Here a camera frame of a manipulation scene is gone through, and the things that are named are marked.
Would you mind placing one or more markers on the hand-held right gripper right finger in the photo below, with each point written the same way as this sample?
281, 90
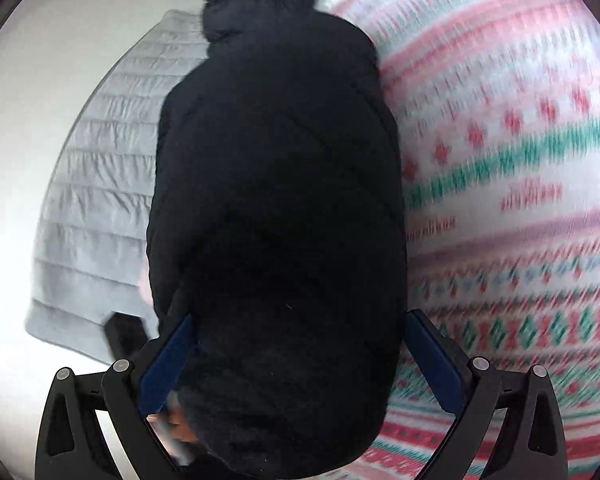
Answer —
436, 362

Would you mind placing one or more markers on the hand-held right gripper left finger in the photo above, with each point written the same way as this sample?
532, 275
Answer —
166, 367

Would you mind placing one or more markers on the black puffer jacket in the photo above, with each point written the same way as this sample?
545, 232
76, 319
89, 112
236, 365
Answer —
280, 210

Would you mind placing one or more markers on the person's left hand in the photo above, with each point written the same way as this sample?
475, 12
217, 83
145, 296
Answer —
179, 426

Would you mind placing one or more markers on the white quilted bed cover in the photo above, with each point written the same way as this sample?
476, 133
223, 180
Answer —
100, 185

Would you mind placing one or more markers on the red green patterned blanket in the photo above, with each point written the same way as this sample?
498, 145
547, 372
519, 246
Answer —
505, 185

